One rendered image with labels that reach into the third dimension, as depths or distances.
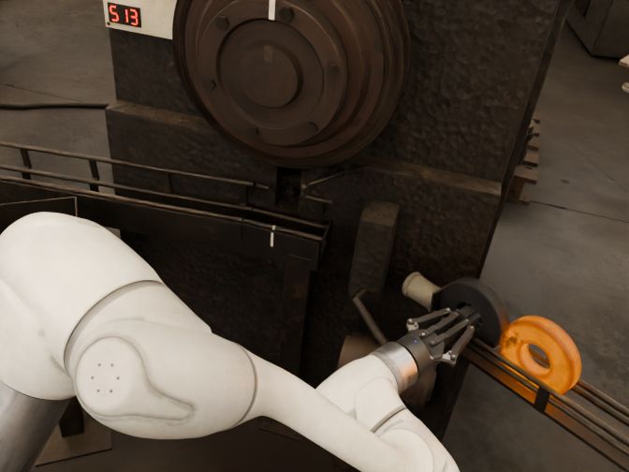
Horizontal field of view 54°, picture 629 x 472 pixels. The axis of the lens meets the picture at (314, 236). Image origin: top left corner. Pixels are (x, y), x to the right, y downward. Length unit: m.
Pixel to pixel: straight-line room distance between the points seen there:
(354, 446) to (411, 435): 0.17
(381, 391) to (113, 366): 0.62
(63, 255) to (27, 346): 0.10
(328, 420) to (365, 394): 0.24
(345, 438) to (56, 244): 0.46
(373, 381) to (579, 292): 1.70
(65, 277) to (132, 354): 0.14
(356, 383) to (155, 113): 0.84
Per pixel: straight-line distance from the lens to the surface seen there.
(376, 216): 1.36
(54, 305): 0.66
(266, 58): 1.15
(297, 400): 0.82
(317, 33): 1.11
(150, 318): 0.61
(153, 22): 1.49
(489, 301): 1.25
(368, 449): 0.91
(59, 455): 1.93
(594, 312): 2.63
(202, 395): 0.60
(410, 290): 1.38
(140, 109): 1.60
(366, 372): 1.11
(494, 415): 2.10
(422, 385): 1.43
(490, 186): 1.42
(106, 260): 0.66
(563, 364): 1.22
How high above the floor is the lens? 1.56
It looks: 37 degrees down
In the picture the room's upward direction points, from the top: 6 degrees clockwise
